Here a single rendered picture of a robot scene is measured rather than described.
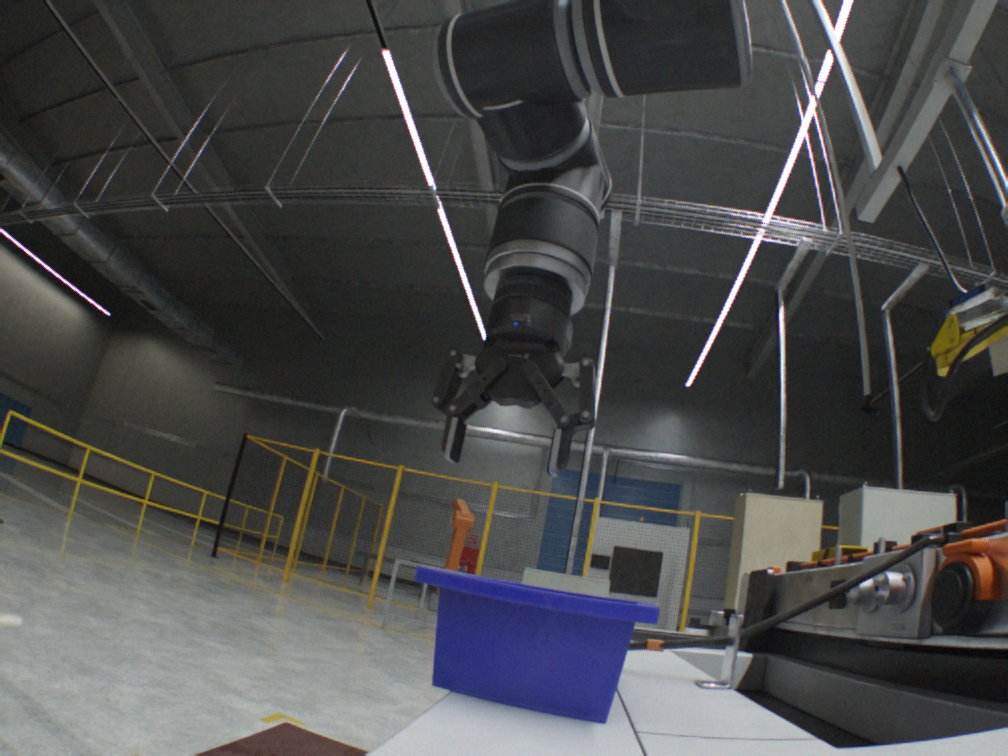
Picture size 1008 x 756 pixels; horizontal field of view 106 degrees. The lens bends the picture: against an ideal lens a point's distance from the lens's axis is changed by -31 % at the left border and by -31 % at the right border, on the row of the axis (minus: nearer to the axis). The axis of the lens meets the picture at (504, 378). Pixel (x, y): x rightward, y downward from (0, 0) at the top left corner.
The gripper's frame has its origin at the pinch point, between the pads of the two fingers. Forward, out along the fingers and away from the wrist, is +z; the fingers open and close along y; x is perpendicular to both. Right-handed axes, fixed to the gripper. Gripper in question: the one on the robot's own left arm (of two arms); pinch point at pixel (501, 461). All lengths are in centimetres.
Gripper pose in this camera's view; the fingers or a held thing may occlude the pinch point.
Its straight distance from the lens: 47.0
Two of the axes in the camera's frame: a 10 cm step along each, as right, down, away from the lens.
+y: 9.5, 0.8, -3.0
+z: -1.9, 9.2, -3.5
